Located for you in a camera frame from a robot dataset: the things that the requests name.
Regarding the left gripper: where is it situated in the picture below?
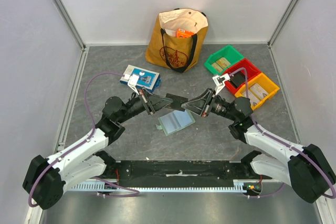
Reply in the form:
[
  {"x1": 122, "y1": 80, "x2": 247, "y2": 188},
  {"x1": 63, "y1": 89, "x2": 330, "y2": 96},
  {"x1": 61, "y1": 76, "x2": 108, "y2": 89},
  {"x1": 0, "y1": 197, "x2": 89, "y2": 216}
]
[{"x1": 117, "y1": 87, "x2": 173, "y2": 123}]

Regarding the black credit card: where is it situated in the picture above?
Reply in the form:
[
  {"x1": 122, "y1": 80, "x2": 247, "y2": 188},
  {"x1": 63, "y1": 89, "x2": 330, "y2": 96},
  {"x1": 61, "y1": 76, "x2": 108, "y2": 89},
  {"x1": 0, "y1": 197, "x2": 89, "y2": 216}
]
[{"x1": 166, "y1": 93, "x2": 188, "y2": 111}]

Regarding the green card holder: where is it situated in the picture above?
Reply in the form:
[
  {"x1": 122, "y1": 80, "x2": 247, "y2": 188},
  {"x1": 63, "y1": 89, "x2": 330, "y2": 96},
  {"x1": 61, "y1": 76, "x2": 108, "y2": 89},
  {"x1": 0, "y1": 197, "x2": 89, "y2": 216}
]
[{"x1": 156, "y1": 110, "x2": 195, "y2": 136}]

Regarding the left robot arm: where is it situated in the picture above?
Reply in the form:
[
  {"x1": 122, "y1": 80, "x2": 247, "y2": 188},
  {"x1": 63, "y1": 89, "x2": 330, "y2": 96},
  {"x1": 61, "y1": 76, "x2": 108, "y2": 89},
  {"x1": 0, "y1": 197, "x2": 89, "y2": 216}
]
[{"x1": 23, "y1": 88, "x2": 173, "y2": 210}]

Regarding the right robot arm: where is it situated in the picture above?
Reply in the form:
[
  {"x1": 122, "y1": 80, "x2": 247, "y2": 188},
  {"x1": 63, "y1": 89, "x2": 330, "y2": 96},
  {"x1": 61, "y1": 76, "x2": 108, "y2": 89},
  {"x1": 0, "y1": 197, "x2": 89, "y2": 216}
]
[{"x1": 181, "y1": 89, "x2": 335, "y2": 203}]

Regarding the black card in red bin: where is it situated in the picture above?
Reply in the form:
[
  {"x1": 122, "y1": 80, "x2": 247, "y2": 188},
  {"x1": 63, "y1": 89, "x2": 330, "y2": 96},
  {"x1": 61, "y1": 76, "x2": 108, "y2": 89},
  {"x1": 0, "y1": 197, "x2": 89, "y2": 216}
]
[{"x1": 230, "y1": 72, "x2": 246, "y2": 88}]

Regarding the gold card in green bin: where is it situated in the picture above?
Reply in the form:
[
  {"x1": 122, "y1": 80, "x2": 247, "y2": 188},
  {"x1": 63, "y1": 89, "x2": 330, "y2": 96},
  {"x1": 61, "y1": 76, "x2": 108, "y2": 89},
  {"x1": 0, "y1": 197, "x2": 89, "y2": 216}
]
[{"x1": 216, "y1": 57, "x2": 231, "y2": 69}]

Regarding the silver card in yellow bin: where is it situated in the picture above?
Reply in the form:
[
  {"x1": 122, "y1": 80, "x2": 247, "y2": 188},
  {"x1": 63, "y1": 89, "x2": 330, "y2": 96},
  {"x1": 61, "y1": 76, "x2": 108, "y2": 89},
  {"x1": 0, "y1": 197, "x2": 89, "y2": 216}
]
[{"x1": 250, "y1": 83, "x2": 269, "y2": 100}]

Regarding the blue white product box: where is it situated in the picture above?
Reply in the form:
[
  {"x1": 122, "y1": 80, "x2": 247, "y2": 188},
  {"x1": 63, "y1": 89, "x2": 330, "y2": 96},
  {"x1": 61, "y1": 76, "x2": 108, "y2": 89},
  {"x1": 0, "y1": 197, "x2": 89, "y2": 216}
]
[{"x1": 120, "y1": 65, "x2": 161, "y2": 92}]

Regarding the green plastic bin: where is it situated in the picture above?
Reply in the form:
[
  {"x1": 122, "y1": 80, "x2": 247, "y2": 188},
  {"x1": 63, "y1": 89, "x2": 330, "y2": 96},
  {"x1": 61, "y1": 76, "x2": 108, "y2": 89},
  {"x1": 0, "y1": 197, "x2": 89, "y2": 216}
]
[{"x1": 204, "y1": 45, "x2": 244, "y2": 74}]

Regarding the red plastic bin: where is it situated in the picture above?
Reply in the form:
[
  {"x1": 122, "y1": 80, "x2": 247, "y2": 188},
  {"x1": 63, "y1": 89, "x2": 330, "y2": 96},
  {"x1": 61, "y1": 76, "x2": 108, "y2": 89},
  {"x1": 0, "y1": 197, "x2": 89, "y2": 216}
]
[{"x1": 224, "y1": 58, "x2": 261, "y2": 94}]

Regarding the brown tote bag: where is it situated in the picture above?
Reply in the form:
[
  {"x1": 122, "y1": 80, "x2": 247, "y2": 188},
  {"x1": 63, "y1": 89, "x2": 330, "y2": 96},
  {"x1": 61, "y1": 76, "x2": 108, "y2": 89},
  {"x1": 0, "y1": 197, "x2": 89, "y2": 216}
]
[{"x1": 145, "y1": 8, "x2": 208, "y2": 73}]

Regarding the yellow plastic bin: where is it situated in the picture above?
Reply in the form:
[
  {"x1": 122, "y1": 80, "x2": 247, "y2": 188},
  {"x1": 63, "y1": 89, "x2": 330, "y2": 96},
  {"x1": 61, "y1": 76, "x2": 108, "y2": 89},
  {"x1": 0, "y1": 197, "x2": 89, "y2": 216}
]
[{"x1": 234, "y1": 73, "x2": 280, "y2": 110}]

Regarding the orange box in bag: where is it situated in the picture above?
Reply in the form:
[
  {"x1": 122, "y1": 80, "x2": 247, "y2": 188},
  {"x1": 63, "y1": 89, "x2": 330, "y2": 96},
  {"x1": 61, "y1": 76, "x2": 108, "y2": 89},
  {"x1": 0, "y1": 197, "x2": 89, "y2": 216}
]
[{"x1": 176, "y1": 28, "x2": 194, "y2": 38}]

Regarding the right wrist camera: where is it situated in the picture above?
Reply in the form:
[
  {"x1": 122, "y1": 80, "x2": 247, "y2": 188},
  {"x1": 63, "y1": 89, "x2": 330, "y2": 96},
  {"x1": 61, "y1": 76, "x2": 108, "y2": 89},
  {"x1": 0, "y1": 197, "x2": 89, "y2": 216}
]
[{"x1": 212, "y1": 73, "x2": 230, "y2": 95}]

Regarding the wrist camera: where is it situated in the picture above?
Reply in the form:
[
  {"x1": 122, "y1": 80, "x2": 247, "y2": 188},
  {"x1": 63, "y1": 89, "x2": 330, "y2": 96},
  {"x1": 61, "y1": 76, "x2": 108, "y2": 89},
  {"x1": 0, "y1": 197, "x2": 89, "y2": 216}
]
[
  {"x1": 212, "y1": 73, "x2": 230, "y2": 95},
  {"x1": 124, "y1": 74, "x2": 140, "y2": 95}
]

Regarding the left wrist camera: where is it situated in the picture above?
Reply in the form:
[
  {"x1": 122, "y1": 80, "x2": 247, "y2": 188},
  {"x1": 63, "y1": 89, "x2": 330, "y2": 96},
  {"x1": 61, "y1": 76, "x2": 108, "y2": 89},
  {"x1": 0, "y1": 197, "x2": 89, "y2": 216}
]
[{"x1": 124, "y1": 74, "x2": 140, "y2": 95}]

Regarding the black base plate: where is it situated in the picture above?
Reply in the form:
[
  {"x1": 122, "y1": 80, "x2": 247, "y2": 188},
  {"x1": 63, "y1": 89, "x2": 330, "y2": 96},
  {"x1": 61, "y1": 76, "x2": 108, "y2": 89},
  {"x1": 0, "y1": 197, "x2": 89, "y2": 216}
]
[{"x1": 101, "y1": 161, "x2": 261, "y2": 180}]

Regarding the slotted cable duct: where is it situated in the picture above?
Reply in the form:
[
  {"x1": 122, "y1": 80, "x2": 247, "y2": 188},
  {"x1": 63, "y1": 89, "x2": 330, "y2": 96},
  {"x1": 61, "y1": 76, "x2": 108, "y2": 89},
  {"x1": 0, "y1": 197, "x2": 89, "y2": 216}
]
[{"x1": 69, "y1": 180, "x2": 247, "y2": 193}]

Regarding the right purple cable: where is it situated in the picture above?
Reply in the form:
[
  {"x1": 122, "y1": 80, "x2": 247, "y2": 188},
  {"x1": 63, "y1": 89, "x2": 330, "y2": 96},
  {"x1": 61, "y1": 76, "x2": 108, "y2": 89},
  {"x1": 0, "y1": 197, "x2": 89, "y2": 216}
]
[{"x1": 230, "y1": 68, "x2": 336, "y2": 200}]

